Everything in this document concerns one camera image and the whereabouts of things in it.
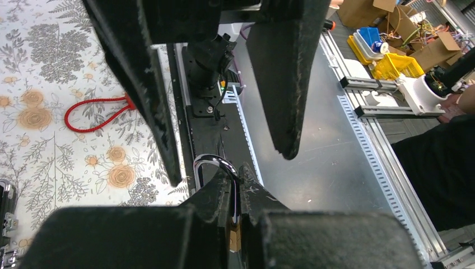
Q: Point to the black poker chip case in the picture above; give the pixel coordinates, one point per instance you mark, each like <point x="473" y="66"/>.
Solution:
<point x="9" y="223"/>

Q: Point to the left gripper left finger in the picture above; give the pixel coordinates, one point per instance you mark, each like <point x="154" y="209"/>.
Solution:
<point x="194" y="234"/>

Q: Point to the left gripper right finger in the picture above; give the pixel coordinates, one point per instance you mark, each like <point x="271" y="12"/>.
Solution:
<point x="273" y="236"/>

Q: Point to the red cable lock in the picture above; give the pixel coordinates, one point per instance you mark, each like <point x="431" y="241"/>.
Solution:
<point x="94" y="107"/>

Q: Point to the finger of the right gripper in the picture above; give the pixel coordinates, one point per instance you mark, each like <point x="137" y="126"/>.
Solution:
<point x="125" y="36"/>
<point x="281" y="45"/>

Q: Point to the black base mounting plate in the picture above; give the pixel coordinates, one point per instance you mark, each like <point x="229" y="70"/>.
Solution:
<point x="209" y="123"/>

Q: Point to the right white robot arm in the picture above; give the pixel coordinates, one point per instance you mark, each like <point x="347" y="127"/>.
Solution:
<point x="196" y="23"/>

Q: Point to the floral tablecloth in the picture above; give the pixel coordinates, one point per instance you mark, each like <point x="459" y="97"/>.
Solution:
<point x="51" y="59"/>

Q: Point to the small brass padlock astronaut keychain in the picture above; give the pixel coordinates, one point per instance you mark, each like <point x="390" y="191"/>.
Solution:
<point x="232" y="173"/>

